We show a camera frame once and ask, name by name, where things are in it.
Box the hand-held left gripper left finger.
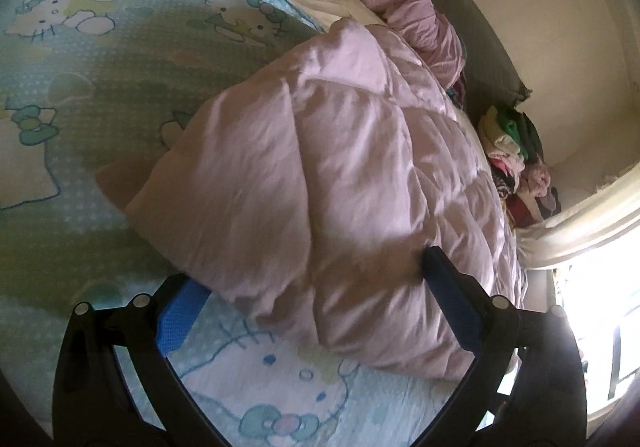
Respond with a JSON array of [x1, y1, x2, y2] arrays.
[[52, 272, 226, 447]]

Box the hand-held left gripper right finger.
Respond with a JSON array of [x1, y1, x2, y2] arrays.
[[420, 246, 588, 447]]

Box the pink quilted comforter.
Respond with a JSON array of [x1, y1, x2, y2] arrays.
[[95, 17, 527, 380]]

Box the pile of folded clothes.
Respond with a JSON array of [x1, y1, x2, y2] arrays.
[[477, 104, 563, 229]]

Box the dark striped clothes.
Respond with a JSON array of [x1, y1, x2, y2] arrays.
[[447, 77, 468, 110]]

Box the cream curtain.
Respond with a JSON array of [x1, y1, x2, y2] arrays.
[[515, 162, 640, 273]]

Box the bright window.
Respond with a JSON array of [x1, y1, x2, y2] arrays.
[[550, 207, 640, 430]]

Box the cartoon print blanket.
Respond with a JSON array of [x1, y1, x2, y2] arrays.
[[0, 0, 451, 447]]

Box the grey padded headboard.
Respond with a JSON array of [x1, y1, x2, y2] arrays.
[[387, 0, 535, 110]]

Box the pink crumpled garment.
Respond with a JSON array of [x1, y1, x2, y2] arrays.
[[382, 0, 467, 90]]

